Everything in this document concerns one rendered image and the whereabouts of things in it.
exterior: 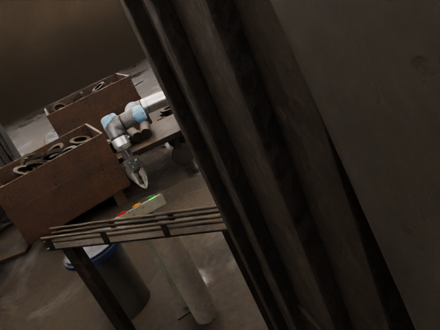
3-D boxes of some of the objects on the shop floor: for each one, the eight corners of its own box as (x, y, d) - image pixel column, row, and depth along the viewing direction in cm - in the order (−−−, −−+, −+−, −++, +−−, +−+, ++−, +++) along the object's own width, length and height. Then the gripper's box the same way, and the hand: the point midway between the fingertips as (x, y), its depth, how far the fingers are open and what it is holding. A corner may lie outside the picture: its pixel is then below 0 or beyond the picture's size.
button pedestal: (215, 296, 213) (162, 196, 189) (173, 323, 208) (113, 222, 184) (205, 281, 227) (154, 184, 203) (165, 305, 222) (109, 210, 198)
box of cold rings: (141, 122, 593) (116, 71, 564) (158, 131, 519) (129, 74, 491) (73, 158, 567) (42, 107, 539) (80, 173, 494) (45, 115, 465)
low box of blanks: (117, 177, 430) (84, 119, 405) (138, 195, 366) (101, 128, 341) (30, 227, 401) (-11, 169, 376) (36, 257, 337) (-13, 188, 312)
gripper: (114, 150, 186) (137, 193, 188) (132, 141, 188) (155, 183, 189) (114, 152, 195) (137, 192, 196) (132, 143, 197) (154, 183, 198)
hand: (145, 185), depth 195 cm, fingers closed
